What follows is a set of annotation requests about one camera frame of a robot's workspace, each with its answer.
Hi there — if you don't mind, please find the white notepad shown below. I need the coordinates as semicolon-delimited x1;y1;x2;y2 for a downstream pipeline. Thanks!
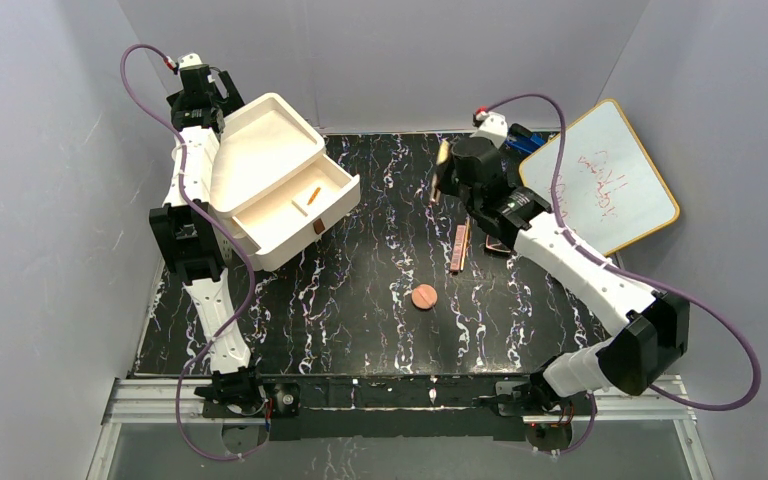
430;140;450;205

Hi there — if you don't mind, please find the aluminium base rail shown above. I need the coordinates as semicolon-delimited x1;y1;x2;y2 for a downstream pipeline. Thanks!
88;375;712;479

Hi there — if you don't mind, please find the yellow framed whiteboard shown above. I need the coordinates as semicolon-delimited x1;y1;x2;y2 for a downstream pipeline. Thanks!
556;99;680;256

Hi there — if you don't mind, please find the orange lip pencil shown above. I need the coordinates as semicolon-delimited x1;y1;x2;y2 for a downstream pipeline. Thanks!
307;187;322;205

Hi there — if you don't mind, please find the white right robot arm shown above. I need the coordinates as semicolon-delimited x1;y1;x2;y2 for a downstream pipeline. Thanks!
432;133;689;411

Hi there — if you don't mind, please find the white drawer organizer frame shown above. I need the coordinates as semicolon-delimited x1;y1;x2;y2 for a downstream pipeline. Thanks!
209;93;325;242

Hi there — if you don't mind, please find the gold makeup brush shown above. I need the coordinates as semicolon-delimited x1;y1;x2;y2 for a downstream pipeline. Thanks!
459;217;471;272

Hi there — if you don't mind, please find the pink eyeshadow palette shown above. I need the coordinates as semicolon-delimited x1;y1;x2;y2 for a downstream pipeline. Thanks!
449;224;463;273

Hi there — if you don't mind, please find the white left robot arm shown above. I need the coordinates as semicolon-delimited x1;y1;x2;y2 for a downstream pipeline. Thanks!
149;53;267;415

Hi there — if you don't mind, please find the black rectangular compact mirror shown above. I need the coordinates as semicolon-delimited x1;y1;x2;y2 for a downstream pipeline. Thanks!
484;235;512;257

